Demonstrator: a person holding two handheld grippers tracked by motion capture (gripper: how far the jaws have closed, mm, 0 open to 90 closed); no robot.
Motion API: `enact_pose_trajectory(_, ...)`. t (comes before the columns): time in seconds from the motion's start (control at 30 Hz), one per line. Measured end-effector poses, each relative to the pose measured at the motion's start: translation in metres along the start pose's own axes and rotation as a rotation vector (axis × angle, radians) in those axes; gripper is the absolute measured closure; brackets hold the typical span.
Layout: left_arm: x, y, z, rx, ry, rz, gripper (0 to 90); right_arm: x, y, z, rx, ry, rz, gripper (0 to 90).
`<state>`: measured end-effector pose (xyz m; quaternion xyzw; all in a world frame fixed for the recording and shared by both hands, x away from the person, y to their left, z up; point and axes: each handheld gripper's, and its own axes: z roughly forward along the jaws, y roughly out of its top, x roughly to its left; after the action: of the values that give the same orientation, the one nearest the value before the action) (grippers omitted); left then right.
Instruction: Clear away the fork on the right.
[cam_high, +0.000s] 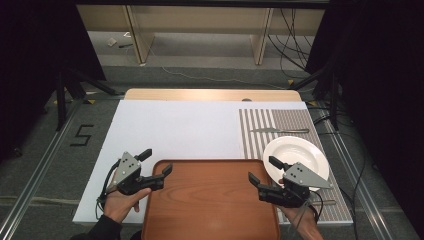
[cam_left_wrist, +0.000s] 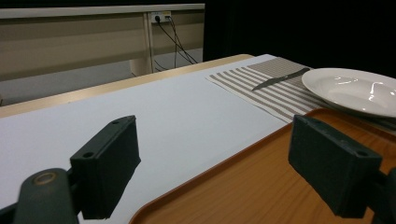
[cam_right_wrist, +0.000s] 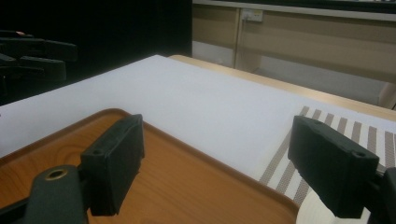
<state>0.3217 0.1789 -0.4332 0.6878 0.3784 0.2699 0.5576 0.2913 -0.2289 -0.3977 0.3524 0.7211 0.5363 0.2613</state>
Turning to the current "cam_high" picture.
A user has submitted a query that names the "thin black floor cable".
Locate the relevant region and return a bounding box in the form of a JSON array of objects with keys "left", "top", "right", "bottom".
[{"left": 344, "top": 131, "right": 368, "bottom": 240}]

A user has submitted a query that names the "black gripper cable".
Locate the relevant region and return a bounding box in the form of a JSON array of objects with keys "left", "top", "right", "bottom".
[
  {"left": 95, "top": 159, "right": 122, "bottom": 219},
  {"left": 294, "top": 189, "right": 325, "bottom": 225}
]

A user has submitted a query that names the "white round plate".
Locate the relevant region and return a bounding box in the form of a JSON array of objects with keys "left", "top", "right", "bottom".
[{"left": 262, "top": 135, "right": 331, "bottom": 192}]

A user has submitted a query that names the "white board sheet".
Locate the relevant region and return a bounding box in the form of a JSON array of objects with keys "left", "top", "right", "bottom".
[{"left": 72, "top": 99, "right": 309, "bottom": 225}]

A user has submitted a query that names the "person's right hand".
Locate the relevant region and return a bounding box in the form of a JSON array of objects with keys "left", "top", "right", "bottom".
[{"left": 279, "top": 203, "right": 320, "bottom": 229}]

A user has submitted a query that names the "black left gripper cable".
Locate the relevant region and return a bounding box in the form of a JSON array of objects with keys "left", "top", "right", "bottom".
[{"left": 95, "top": 159, "right": 122, "bottom": 219}]

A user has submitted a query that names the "person's left hand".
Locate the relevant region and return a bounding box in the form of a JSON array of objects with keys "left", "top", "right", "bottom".
[{"left": 103, "top": 187, "right": 153, "bottom": 224}]

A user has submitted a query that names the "brown wooden tray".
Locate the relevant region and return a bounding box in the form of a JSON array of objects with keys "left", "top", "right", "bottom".
[{"left": 141, "top": 159, "right": 281, "bottom": 240}]

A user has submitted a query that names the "light wooden bench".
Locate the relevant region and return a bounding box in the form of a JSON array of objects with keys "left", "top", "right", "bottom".
[{"left": 76, "top": 4, "right": 326, "bottom": 66}]

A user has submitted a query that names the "grey striped placemat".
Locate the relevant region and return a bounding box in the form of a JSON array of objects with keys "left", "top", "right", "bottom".
[{"left": 237, "top": 108, "right": 354, "bottom": 225}]

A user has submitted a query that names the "light wooden table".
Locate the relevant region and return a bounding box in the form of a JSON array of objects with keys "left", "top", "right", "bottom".
[{"left": 123, "top": 87, "right": 303, "bottom": 103}]

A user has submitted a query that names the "aluminium floor rail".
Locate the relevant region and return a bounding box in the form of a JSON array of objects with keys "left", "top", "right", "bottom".
[
  {"left": 318, "top": 108, "right": 395, "bottom": 240},
  {"left": 0, "top": 99, "right": 85, "bottom": 240}
]

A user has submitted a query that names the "bundle of black floor cables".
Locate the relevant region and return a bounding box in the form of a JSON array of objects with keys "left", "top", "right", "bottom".
[{"left": 267, "top": 8, "right": 322, "bottom": 81}]

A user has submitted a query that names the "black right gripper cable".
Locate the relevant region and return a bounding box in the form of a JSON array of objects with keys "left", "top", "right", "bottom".
[{"left": 294, "top": 189, "right": 325, "bottom": 225}]

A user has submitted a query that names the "dark curtain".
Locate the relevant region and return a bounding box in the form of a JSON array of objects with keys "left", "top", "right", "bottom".
[
  {"left": 304, "top": 0, "right": 424, "bottom": 231},
  {"left": 0, "top": 0, "right": 107, "bottom": 161}
]

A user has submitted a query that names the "silver table knife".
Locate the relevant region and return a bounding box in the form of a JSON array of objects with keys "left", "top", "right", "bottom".
[{"left": 249, "top": 127, "right": 311, "bottom": 135}]

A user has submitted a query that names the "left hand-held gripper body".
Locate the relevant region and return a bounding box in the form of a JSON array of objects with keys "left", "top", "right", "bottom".
[{"left": 112, "top": 151, "right": 166, "bottom": 196}]

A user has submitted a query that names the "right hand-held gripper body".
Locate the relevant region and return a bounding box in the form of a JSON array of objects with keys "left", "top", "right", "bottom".
[{"left": 258, "top": 162, "right": 334, "bottom": 209}]

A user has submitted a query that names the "black metal stand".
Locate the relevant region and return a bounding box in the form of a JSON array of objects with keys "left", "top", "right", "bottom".
[
  {"left": 289, "top": 61, "right": 342, "bottom": 132},
  {"left": 54, "top": 65, "right": 126, "bottom": 132}
]

